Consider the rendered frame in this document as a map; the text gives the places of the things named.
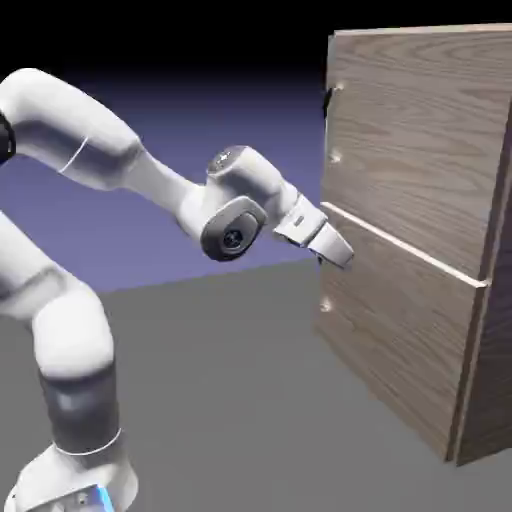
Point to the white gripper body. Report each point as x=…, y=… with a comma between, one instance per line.
x=331, y=244

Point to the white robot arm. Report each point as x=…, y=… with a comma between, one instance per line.
x=100, y=148

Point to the wooden cabinet door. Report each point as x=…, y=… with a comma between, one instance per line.
x=400, y=340
x=408, y=132

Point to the wooden cabinet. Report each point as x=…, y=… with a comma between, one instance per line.
x=494, y=360

